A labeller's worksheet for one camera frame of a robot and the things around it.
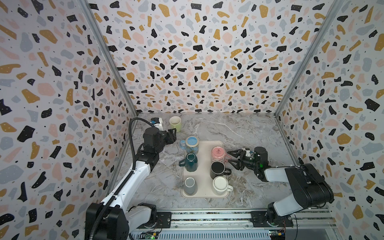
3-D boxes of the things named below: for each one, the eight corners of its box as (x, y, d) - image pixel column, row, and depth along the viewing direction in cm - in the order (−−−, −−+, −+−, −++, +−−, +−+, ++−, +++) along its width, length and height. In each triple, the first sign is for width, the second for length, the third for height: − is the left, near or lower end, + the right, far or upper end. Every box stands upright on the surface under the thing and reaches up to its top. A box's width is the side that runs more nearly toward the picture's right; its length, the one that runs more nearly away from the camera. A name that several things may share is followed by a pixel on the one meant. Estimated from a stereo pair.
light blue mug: (180, 156, 100) (178, 145, 90) (181, 146, 105) (179, 135, 95) (199, 156, 100) (199, 145, 90) (199, 146, 105) (199, 135, 95)
